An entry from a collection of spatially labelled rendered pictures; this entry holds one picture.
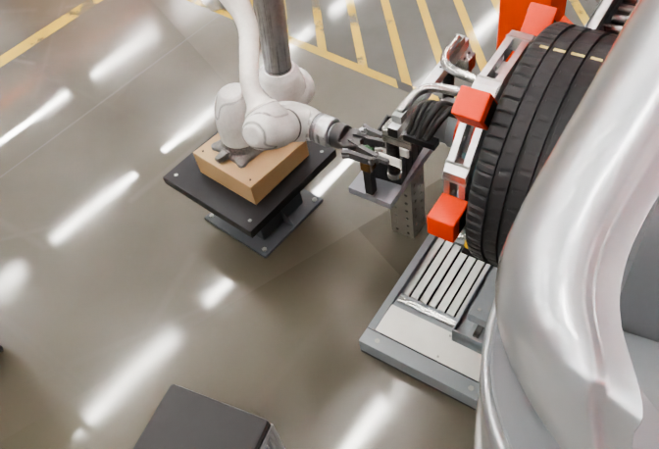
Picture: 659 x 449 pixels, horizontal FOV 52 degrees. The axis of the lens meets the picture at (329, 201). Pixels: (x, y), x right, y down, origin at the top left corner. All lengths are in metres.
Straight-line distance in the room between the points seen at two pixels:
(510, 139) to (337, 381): 1.21
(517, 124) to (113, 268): 1.92
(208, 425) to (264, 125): 0.89
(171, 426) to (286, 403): 0.48
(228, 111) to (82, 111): 1.47
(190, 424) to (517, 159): 1.21
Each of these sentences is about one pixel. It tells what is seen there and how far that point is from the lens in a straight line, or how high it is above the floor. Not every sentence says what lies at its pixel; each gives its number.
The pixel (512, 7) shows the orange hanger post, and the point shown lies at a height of 0.95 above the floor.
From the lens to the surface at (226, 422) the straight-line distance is 2.08.
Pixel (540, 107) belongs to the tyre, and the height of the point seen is 1.14.
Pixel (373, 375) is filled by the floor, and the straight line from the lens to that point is 2.44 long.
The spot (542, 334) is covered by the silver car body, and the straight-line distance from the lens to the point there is 0.67.
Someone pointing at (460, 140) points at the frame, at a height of 1.02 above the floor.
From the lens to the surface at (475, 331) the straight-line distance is 2.31.
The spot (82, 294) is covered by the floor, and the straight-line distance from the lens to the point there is 2.96.
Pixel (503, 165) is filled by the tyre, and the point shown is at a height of 1.05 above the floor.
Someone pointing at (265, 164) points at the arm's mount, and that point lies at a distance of 2.56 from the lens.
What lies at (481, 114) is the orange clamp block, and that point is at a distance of 1.56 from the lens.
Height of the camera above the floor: 2.19
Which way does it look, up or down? 49 degrees down
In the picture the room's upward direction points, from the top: 11 degrees counter-clockwise
